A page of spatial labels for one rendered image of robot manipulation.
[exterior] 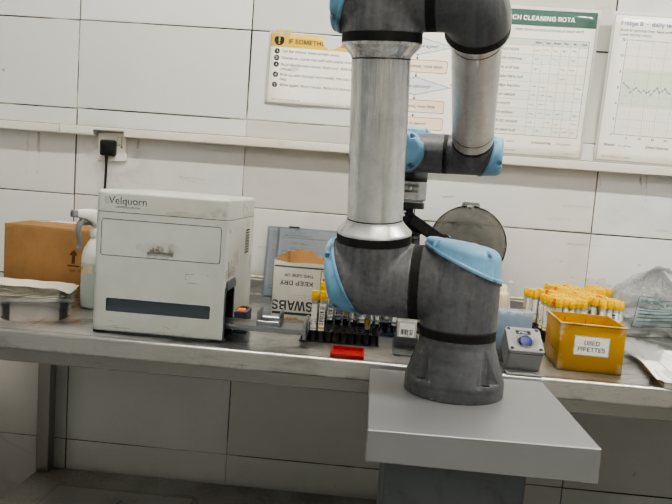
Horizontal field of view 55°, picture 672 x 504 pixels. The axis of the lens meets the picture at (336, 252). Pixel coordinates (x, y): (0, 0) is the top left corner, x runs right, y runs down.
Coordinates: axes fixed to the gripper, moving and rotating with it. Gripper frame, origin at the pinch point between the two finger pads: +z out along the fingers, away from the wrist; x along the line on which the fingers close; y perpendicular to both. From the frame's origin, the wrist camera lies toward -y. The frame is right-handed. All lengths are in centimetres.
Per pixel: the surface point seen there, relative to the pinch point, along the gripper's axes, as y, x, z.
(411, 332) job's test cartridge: -0.9, 2.4, 7.3
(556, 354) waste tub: -31.0, 3.4, 9.0
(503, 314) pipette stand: -20.7, -2.9, 2.7
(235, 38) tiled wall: 54, -57, -63
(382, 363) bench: 4.9, 11.4, 12.0
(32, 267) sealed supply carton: 98, -27, 5
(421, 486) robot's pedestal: -1, 49, 19
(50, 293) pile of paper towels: 85, -13, 9
